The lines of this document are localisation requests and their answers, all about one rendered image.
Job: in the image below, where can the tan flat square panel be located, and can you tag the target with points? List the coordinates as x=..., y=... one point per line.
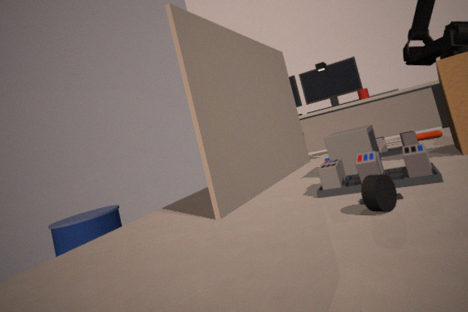
x=242, y=107

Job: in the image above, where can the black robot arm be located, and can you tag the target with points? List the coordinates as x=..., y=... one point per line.
x=453, y=42

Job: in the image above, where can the black short cylinder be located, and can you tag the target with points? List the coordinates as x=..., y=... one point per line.
x=378, y=193

